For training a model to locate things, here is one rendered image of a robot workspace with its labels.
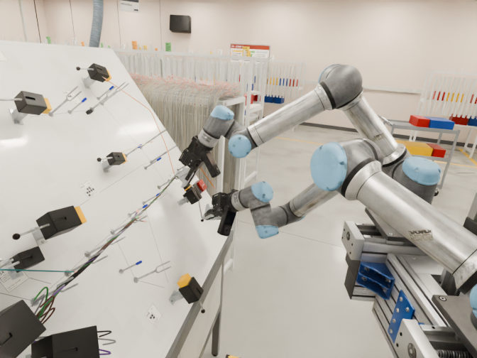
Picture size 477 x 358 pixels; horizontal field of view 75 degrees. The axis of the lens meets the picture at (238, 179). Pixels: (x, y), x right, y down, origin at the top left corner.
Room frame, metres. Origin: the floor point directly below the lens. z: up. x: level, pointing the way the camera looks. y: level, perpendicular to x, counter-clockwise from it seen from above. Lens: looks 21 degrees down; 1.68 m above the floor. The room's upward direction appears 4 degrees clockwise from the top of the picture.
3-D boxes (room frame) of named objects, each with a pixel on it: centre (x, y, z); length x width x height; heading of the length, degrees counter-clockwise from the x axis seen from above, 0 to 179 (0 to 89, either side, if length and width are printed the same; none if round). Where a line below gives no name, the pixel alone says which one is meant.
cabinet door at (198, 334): (1.08, 0.12, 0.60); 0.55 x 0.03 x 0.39; 168
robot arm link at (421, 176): (1.02, -0.62, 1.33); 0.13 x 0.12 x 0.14; 179
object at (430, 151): (4.47, -2.46, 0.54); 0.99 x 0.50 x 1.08; 80
